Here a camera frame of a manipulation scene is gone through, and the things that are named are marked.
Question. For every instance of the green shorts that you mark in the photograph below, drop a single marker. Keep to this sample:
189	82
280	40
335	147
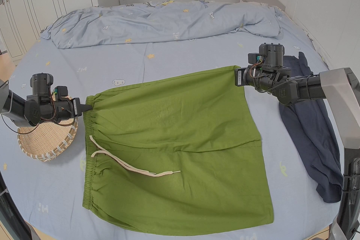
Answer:
174	149

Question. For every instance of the pale blue quilt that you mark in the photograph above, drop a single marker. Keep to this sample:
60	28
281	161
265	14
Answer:
157	22

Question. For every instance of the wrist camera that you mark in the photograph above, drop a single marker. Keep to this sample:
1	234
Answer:
62	94
253	59

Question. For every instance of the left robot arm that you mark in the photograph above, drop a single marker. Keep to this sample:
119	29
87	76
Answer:
36	113

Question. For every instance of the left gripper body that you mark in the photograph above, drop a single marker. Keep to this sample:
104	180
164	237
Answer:
65	110

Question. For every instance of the dark blue garment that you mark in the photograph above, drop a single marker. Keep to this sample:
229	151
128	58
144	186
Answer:
315	137

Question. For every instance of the bed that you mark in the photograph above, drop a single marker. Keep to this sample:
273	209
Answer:
168	59

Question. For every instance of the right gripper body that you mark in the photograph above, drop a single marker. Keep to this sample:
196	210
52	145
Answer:
254	78

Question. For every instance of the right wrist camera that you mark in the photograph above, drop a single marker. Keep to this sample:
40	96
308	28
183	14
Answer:
253	59

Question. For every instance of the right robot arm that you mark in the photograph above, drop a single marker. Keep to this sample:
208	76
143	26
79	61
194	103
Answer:
337	98

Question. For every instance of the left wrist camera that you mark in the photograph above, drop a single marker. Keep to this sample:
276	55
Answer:
62	94

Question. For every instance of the round woven basket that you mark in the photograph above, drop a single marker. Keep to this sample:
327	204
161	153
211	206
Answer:
42	143

